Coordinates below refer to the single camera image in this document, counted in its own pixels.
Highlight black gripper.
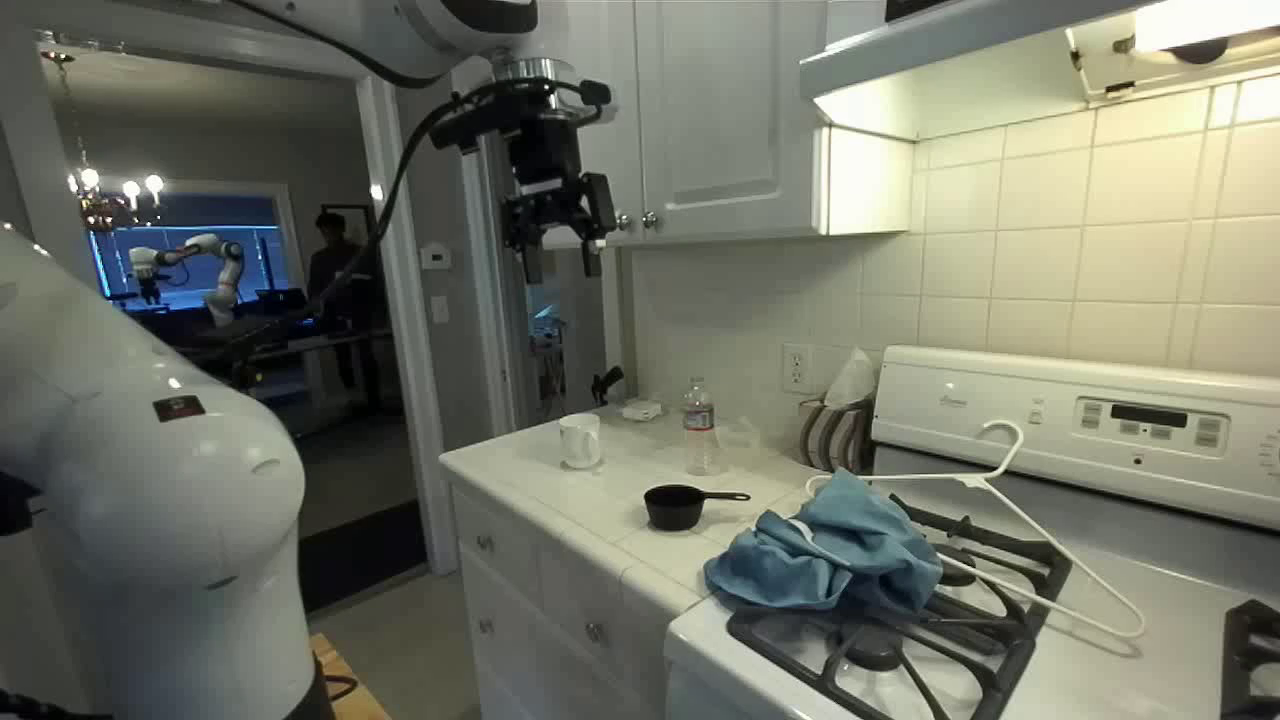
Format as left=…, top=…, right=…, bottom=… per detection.
left=500, top=121, right=622, bottom=288

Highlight white mug blue flowers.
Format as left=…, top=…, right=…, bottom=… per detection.
left=554, top=410, right=610, bottom=477

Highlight white upper cabinet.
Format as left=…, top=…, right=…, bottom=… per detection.
left=515, top=0, right=920, bottom=253

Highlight white cabinet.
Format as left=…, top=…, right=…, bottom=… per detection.
left=445, top=477, right=682, bottom=720
left=515, top=0, right=920, bottom=253

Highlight clear plastic water bottle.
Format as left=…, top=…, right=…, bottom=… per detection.
left=682, top=382, right=725, bottom=482

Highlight person in dark clothes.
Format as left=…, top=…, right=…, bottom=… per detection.
left=303, top=205, right=371, bottom=343

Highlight black measuring cup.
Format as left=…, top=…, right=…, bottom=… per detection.
left=640, top=482, right=758, bottom=537

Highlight white lower cabinet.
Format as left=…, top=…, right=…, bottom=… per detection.
left=445, top=477, right=682, bottom=720

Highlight blue cloth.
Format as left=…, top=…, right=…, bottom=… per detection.
left=701, top=474, right=950, bottom=623

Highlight white range hood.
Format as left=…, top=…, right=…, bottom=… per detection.
left=795, top=0, right=1280, bottom=143

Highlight chandelier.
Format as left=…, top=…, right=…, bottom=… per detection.
left=62, top=128, right=173, bottom=231

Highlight wooden board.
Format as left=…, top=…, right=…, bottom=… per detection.
left=310, top=629, right=399, bottom=720

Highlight black stove grate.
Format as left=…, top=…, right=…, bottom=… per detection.
left=1215, top=595, right=1280, bottom=720
left=725, top=494, right=1080, bottom=720

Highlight white gas stove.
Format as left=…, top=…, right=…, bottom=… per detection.
left=662, top=343, right=1280, bottom=720

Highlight white wall outlet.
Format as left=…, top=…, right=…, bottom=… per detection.
left=782, top=341, right=816, bottom=396

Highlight white wire hanger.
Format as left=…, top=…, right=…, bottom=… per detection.
left=805, top=416, right=1153, bottom=644

